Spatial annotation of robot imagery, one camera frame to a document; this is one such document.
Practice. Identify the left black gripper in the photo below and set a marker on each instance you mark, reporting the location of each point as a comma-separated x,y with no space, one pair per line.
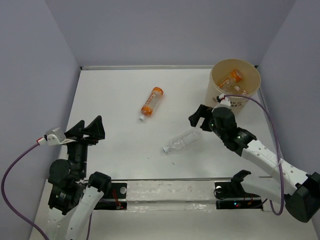
96,128

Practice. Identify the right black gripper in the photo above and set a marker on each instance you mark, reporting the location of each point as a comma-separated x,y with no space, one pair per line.
203,111

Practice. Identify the clear crushed plastic bottle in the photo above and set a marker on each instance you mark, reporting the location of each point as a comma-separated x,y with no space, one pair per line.
183,141

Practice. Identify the white cap bottle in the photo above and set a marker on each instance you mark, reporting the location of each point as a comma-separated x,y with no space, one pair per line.
238,90

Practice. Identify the orange label bottle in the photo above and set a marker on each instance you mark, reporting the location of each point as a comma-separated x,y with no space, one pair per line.
151,103
231,79

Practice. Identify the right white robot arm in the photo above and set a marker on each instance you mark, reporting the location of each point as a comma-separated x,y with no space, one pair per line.
299,190

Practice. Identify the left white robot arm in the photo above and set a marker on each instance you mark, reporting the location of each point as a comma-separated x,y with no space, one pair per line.
72,201

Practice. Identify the beige capybara paper bin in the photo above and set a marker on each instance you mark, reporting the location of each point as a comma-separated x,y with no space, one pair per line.
251,83

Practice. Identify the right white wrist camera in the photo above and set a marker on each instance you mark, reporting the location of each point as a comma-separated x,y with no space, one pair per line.
223,102

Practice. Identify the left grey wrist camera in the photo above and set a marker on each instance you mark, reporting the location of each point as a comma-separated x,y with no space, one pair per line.
54,137

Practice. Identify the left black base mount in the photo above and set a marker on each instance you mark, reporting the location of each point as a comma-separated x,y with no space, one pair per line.
116,199

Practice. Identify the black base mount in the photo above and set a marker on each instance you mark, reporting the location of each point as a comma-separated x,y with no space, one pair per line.
228,198
116,199

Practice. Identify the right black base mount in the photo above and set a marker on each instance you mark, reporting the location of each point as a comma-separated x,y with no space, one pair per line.
228,198

